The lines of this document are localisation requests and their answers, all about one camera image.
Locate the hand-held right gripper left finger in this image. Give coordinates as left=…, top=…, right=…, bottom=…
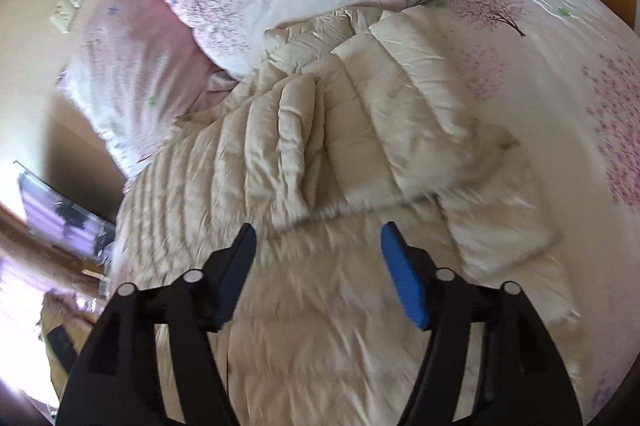
left=54, top=223, right=258, bottom=426

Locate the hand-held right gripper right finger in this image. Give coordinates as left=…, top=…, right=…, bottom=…
left=380, top=221, right=584, bottom=426

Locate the cream quilted down jacket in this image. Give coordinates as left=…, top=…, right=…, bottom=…
left=107, top=6, right=583, bottom=426

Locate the flat screen television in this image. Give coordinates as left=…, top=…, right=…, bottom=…
left=16, top=160, right=119, bottom=258

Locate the wooden television cabinet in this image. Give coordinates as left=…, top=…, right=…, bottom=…
left=0, top=199, right=112, bottom=302

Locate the pink floral pillow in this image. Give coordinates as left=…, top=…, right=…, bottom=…
left=56, top=0, right=237, bottom=179

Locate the white floral bed sheet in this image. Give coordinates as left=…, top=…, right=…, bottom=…
left=415, top=0, right=640, bottom=422

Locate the white wall socket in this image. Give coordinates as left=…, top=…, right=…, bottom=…
left=47, top=0, right=94, bottom=35

